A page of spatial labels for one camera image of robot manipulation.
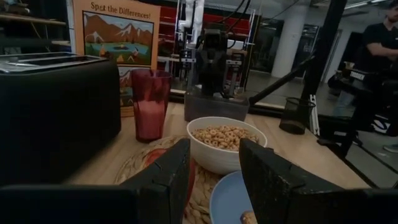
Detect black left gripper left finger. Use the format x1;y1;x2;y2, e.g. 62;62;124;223
121;138;192;224

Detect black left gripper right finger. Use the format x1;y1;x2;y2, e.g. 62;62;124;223
238;138;345;224

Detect brown toast slice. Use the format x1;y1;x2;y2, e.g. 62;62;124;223
241;210;259;224

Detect blue plate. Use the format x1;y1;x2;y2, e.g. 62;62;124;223
209;170;259;224

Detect white ceramic bowl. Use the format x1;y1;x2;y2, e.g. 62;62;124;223
186;116;268;175

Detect red plastic tumbler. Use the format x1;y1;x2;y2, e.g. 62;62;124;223
130;68;173;144

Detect orange cereal box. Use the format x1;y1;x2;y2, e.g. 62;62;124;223
72;0;162;118

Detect grey translucent plastic container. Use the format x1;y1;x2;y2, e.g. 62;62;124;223
183;91;251;123

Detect round woven straw placemat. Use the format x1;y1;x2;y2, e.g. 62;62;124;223
113;135;225;224

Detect black two-slot toaster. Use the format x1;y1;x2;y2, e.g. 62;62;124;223
0;52;123;188

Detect person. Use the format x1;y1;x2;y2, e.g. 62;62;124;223
329;0;398;154

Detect ring cereal pieces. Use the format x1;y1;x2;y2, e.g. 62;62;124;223
192;124;260;152

